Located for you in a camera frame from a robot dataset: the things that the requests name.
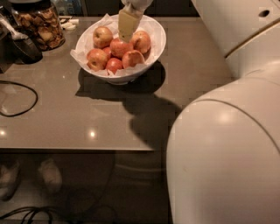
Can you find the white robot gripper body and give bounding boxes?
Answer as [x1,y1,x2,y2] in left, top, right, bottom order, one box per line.
[121,0,153,14]

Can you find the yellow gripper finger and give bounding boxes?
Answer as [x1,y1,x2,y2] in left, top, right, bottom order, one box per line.
[118,10,143,43]

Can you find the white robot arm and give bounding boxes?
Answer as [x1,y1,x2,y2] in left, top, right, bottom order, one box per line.
[166,0,280,224]

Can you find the small hidden red apple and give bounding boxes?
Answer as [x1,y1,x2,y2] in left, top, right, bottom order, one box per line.
[102,46,111,60]

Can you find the white paper bowl liner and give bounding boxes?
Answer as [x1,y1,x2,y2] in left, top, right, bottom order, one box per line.
[69,13,158,78]

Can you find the small white items behind bowl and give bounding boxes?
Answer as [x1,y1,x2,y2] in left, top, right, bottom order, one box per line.
[60,18,80,31]

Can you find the white ceramic bowl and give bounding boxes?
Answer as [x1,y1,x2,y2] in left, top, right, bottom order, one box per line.
[74,12,167,86]

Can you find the glass jar of dried chips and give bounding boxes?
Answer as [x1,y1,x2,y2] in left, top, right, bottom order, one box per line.
[9,0,65,51]

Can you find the black kitchen appliance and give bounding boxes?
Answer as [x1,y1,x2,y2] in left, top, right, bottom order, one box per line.
[0,6,43,65]

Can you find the right white shoe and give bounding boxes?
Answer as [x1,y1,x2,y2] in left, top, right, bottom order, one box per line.
[38,158,62,193]

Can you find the white shoe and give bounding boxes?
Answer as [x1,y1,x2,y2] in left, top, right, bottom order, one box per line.
[38,158,62,193]
[0,161,20,201]

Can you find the left white shoe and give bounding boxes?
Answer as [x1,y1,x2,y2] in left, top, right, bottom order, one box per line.
[0,161,20,201]

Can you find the black cable on table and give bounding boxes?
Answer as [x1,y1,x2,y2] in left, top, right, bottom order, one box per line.
[0,80,39,118]

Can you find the black cables on floor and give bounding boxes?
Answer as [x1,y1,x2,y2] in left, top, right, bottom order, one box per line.
[0,151,117,224]

